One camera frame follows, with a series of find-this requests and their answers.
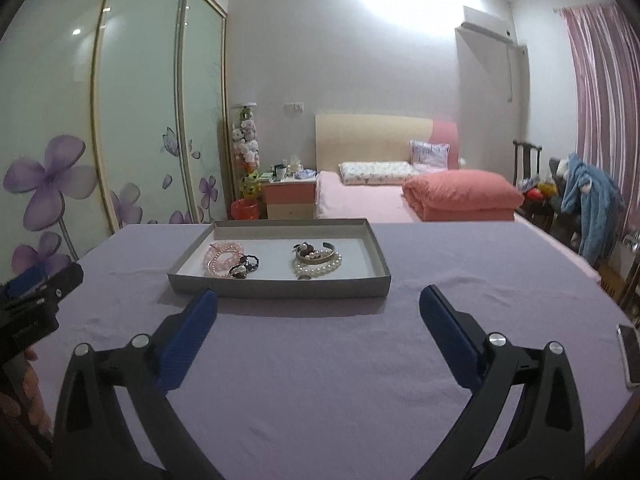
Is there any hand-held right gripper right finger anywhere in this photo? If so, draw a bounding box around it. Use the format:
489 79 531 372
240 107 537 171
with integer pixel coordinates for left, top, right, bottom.
415 285 586 480

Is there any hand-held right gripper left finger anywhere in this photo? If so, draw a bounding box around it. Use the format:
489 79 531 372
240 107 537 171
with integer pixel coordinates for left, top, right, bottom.
52 288 226 480

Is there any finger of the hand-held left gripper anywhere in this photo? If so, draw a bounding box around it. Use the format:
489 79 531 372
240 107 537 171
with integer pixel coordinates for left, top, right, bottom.
7 265 51 297
22 262 85 312

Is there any small pink pearl bracelet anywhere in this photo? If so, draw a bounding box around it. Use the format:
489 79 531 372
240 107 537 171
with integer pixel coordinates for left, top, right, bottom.
204 255 238 278

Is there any dark purple bead bracelet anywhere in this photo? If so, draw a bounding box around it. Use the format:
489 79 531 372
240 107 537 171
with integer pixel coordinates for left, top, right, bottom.
227 254 261 280

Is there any grey cardboard box tray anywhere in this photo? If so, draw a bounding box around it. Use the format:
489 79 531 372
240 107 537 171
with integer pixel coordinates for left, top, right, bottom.
166 218 392 300

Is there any white pearl necklace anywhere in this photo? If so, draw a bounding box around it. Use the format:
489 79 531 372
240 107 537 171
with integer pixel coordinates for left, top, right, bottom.
291 254 344 277

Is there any silver cuff bangle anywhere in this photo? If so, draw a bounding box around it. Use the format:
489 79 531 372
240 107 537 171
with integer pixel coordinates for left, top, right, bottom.
295 242 337 264

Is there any person's left hand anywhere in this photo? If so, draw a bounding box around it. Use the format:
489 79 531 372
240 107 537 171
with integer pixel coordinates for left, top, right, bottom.
0 349 54 437

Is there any purple cloth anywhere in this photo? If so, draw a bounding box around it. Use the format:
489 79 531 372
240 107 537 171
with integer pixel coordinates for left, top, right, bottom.
29 220 640 480

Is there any folded pink quilt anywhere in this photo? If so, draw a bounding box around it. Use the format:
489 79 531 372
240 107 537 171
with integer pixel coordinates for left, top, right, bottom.
402 169 525 222

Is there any pink bed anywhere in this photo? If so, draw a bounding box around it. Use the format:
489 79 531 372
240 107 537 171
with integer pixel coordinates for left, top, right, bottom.
314 170 532 224

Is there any colourful toy heap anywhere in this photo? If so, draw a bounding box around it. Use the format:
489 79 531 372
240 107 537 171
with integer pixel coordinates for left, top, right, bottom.
519 176 560 200

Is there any pink and white nightstand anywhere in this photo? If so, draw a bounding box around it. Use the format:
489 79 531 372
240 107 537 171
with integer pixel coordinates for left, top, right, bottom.
262 177 319 220

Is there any smartphone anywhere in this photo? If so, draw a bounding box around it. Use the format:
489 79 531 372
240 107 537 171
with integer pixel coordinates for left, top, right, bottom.
615 323 640 390

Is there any white patterned pillow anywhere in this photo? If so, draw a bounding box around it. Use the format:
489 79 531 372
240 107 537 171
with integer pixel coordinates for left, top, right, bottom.
338 160 421 186

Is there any floral sliding door wardrobe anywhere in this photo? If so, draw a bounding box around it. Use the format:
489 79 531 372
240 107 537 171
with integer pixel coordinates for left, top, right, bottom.
0 0 237 281

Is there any purple pillow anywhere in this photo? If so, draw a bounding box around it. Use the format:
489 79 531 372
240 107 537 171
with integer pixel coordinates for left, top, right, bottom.
408 139 451 167

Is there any dark wooden chair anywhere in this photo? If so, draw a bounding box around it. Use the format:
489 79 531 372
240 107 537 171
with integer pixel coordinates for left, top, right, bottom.
512 139 557 232

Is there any blue fleece robe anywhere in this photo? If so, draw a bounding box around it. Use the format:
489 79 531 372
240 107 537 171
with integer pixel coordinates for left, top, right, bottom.
559 152 627 267

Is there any column of stuffed toys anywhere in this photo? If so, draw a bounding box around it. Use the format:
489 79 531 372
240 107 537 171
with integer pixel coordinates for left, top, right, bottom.
230 104 264 202

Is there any beige and pink headboard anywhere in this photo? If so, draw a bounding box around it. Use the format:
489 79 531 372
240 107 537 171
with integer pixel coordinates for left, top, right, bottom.
315 113 459 172

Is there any pink curtain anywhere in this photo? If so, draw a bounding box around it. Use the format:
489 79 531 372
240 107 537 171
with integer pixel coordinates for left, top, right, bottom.
559 2 640 223

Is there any white air conditioner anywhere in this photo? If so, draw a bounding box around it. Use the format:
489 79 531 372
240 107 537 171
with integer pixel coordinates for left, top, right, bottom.
461 5 516 44

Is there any large pink bead bracelet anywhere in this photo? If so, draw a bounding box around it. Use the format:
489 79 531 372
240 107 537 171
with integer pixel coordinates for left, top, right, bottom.
209 241 246 262

